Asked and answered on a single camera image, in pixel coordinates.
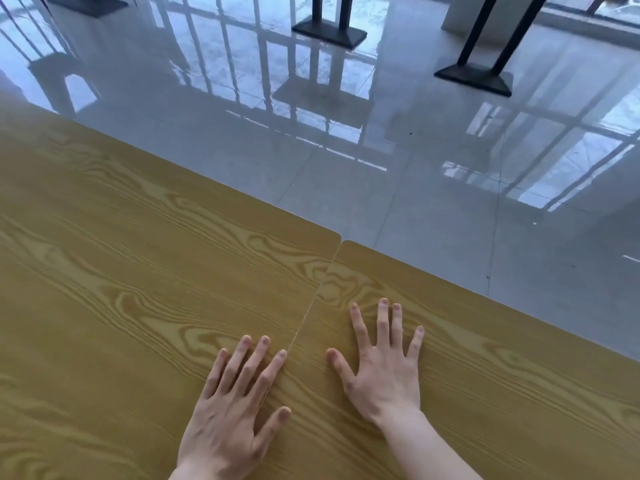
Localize person's right hand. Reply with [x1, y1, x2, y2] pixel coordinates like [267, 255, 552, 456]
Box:
[326, 298, 426, 429]

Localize person's left hand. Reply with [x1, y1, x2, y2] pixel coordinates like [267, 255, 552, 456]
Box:
[175, 335, 292, 480]

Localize person's left forearm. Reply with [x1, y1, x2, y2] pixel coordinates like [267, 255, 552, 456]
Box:
[167, 460, 237, 480]

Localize person's right forearm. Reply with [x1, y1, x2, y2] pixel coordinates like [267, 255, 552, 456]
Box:
[377, 404, 483, 480]

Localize black metal table base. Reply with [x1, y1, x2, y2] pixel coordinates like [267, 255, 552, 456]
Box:
[291, 0, 369, 51]
[46, 0, 129, 18]
[434, 0, 551, 98]

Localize white pillar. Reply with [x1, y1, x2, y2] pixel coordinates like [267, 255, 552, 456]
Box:
[440, 0, 543, 34]

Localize window frame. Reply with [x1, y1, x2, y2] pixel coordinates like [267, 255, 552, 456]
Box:
[539, 0, 640, 29]

